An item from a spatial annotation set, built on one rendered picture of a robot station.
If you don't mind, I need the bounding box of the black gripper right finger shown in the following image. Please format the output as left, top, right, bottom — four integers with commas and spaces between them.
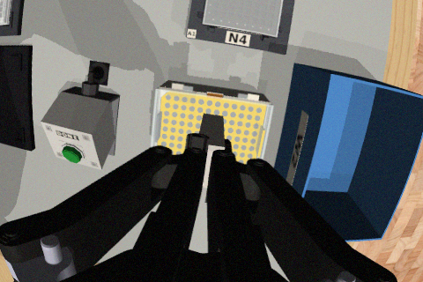
204, 115, 397, 282

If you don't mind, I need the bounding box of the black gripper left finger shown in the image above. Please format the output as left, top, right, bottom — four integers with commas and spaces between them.
0, 114, 213, 282

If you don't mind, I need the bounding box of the blue open-top bin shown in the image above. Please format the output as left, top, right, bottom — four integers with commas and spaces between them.
274, 63, 423, 242

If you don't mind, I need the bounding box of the grey bench mat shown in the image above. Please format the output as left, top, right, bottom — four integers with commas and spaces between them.
0, 0, 393, 226

